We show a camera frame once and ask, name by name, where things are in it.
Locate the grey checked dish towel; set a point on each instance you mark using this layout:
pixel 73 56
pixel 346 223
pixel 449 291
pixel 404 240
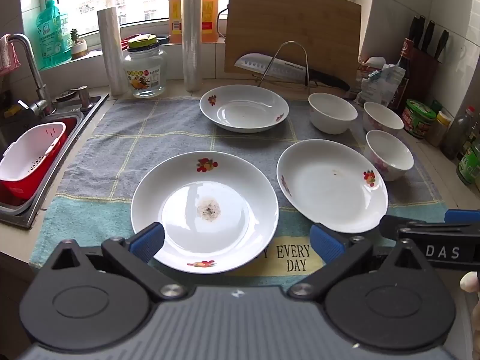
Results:
pixel 150 131

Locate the small potted succulent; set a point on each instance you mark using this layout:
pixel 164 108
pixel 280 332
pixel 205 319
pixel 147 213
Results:
pixel 79 47

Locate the orange cooking oil bottle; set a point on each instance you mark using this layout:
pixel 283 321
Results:
pixel 210 15

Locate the white bowl pink print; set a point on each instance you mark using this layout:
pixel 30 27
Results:
pixel 382 116
pixel 390 153

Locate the stainless steel sink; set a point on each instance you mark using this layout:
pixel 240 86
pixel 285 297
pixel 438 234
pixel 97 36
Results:
pixel 93 108

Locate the dark soy sauce bottle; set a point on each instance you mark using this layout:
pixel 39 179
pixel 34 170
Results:
pixel 404 67

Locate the steel kitchen faucet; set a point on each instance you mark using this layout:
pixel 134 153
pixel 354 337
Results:
pixel 35 67

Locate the maroon knife block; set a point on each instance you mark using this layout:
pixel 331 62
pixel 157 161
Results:
pixel 423 75

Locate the steel sink soap dispenser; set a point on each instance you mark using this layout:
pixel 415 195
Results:
pixel 84 97

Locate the glass jar green lid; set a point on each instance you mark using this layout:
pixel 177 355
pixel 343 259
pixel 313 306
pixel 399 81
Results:
pixel 145 71

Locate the tall plastic wrap roll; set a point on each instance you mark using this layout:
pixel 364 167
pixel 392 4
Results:
pixel 193 33

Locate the white floral plate grey stain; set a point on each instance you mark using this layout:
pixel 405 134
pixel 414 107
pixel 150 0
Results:
pixel 210 195

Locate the bamboo cutting board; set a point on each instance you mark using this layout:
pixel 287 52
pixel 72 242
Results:
pixel 292 18

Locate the white printed plastic bag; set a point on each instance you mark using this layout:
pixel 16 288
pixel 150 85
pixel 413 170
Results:
pixel 382 82

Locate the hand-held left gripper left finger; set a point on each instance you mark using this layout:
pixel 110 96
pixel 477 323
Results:
pixel 148 240

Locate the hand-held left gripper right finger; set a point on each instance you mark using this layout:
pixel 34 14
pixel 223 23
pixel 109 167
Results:
pixel 326 242

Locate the dark glass bottle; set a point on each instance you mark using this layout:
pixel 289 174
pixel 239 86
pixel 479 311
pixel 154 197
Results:
pixel 459 131

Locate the orange white plastic bag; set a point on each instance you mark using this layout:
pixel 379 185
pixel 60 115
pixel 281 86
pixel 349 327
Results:
pixel 375 62

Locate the plain white bowl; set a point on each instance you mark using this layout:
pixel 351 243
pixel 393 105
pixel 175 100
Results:
pixel 332 114

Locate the person's right hand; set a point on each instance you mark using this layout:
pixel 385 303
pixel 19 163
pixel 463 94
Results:
pixel 473 281

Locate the green lid spice jar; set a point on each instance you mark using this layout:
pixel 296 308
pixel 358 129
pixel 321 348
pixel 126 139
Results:
pixel 437 105

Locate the green round tin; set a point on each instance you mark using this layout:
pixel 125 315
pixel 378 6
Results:
pixel 418 118

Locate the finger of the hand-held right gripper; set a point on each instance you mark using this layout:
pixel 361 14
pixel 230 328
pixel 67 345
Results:
pixel 393 227
pixel 463 216

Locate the white colander basket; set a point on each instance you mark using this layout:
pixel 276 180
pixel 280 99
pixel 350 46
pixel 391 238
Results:
pixel 30 157

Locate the yellow lid spice jar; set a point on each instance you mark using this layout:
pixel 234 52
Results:
pixel 438 129

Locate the steel sink drain lid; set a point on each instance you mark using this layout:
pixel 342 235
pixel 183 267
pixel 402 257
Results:
pixel 66 94

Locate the pink dish cloth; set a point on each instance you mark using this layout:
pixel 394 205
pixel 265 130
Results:
pixel 7 56

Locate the short plastic wrap roll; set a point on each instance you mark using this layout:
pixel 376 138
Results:
pixel 112 52

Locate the green plastic bottle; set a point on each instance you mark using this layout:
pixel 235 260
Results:
pixel 470 167

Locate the white floral plate brown stain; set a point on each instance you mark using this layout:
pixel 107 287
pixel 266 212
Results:
pixel 330 191

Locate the red plastic basin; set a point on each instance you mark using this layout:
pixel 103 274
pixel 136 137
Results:
pixel 22 195

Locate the green dish soap bottle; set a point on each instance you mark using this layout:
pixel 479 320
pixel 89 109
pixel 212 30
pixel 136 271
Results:
pixel 52 33

